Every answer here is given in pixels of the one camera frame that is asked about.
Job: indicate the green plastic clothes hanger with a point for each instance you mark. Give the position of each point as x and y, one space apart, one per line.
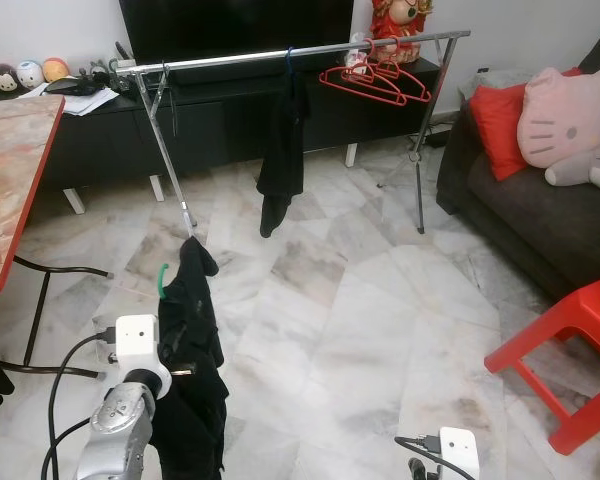
161 280

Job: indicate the red plastic clothes hanger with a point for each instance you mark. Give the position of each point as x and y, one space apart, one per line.
425 96
400 101

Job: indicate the blue clothes hanger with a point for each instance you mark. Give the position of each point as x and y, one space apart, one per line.
290 55

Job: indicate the red plastic stool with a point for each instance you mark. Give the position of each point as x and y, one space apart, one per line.
570 320

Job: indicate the black TV cabinet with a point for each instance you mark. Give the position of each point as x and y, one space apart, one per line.
230 120

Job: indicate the grey white plush toy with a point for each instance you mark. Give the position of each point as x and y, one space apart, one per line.
590 170

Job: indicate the dark grey sofa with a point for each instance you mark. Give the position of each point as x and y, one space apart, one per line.
540 230

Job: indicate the white papers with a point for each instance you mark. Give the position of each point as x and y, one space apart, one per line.
85 102

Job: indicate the black flat pouch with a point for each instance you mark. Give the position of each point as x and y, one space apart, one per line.
75 82

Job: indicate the silver metal clothes rack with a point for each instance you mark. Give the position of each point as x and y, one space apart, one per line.
230 58

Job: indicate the orange round plush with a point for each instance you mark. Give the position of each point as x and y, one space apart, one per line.
56 70

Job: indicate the pink cat face cushion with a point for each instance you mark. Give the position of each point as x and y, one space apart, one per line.
565 120

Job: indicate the white blue round plush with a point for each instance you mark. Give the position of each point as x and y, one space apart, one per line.
30 74

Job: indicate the black television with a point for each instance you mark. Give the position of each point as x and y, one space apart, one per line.
230 25

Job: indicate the small white pink box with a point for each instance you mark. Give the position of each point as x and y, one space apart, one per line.
358 58

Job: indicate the red cushion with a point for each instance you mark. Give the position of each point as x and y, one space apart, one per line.
495 130

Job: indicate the red fortune god figurine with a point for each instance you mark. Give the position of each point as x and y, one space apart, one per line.
400 25

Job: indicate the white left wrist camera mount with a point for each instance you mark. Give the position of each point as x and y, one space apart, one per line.
135 335

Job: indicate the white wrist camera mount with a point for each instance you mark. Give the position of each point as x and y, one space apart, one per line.
135 335
458 450

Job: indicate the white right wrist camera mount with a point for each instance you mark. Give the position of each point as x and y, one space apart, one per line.
458 450

